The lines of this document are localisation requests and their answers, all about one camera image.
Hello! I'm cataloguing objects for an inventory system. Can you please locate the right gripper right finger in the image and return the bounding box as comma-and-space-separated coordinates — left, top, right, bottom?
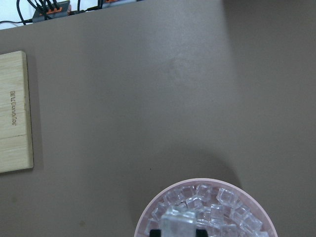
196, 229, 208, 237

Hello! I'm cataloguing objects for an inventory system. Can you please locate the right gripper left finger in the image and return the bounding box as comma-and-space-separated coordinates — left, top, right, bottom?
149, 229, 160, 237

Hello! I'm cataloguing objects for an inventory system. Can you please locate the clear ice cube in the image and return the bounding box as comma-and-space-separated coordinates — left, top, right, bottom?
159, 207, 197, 237

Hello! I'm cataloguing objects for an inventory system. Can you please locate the pink bowl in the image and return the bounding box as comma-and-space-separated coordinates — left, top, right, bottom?
134, 178, 277, 237

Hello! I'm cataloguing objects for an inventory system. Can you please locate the bamboo cutting board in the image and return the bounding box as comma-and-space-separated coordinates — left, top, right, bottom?
0, 51, 34, 173

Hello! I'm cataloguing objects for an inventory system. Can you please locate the right usb hub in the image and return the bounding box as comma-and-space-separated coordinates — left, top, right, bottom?
99, 0, 137, 9

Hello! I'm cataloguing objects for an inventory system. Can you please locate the usb hub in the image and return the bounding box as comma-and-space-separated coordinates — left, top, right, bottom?
99, 0, 137, 9
32, 0, 71, 23

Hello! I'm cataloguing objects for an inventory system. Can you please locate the left usb hub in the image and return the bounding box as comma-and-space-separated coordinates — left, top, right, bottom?
32, 0, 71, 23

